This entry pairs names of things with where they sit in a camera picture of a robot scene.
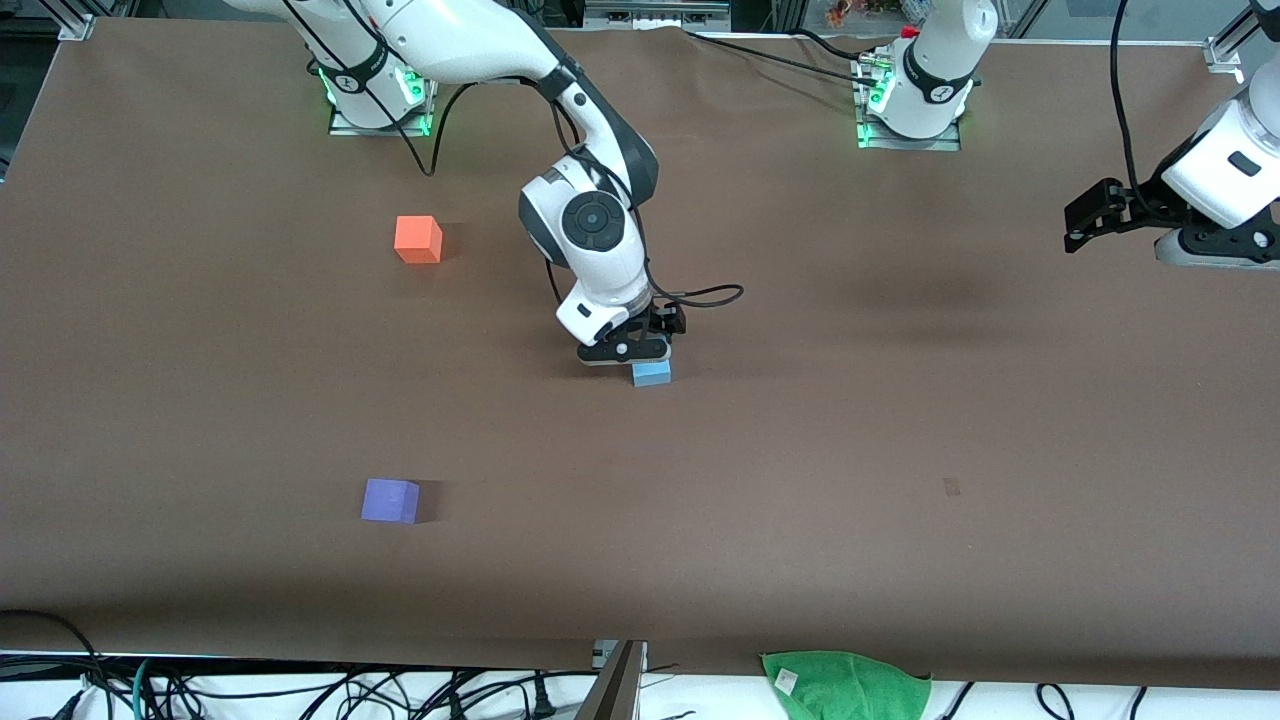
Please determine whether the orange foam block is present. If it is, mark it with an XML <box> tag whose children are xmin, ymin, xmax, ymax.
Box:
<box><xmin>394</xmin><ymin>215</ymin><xmax>444</xmax><ymax>265</ymax></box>

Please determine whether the purple foam block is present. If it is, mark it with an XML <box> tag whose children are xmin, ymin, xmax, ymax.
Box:
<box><xmin>361</xmin><ymin>478</ymin><xmax>421</xmax><ymax>525</ymax></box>

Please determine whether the aluminium profile bar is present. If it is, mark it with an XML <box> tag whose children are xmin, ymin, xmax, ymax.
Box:
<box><xmin>575</xmin><ymin>640</ymin><xmax>649</xmax><ymax>720</ymax></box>

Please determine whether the green microfibre cloth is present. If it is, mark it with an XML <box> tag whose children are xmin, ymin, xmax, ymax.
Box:
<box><xmin>761</xmin><ymin>651</ymin><xmax>933</xmax><ymax>720</ymax></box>

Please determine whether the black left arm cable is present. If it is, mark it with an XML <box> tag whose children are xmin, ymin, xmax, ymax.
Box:
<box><xmin>1110</xmin><ymin>0</ymin><xmax>1153</xmax><ymax>197</ymax></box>

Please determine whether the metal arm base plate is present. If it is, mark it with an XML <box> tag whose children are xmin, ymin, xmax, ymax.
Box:
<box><xmin>328</xmin><ymin>60</ymin><xmax>442</xmax><ymax>137</ymax></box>
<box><xmin>855</xmin><ymin>58</ymin><xmax>963</xmax><ymax>152</ymax></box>

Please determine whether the black cable on table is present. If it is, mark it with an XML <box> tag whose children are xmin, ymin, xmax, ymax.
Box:
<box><xmin>683</xmin><ymin>28</ymin><xmax>887</xmax><ymax>81</ymax></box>
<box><xmin>795</xmin><ymin>28</ymin><xmax>873</xmax><ymax>61</ymax></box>

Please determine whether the grey background frame rail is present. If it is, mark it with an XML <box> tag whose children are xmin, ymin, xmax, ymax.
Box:
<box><xmin>584</xmin><ymin>0</ymin><xmax>732</xmax><ymax>29</ymax></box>

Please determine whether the thick black cable loop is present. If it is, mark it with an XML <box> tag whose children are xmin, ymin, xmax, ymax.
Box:
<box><xmin>0</xmin><ymin>610</ymin><xmax>111</xmax><ymax>720</ymax></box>

